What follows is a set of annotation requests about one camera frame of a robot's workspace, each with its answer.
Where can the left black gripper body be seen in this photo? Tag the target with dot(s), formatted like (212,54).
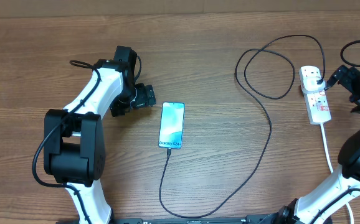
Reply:
(136,96)

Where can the blue Samsung Galaxy smartphone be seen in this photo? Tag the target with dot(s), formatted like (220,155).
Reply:
(171,125)

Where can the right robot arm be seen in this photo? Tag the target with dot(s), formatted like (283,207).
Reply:
(343,185)

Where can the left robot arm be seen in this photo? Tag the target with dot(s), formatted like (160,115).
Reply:
(72,154)

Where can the white charger plug adapter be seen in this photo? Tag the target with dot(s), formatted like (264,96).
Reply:
(312,85)

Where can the white power strip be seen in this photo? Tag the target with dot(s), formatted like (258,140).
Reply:
(316,103)

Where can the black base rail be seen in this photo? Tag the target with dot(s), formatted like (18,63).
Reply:
(249,219)

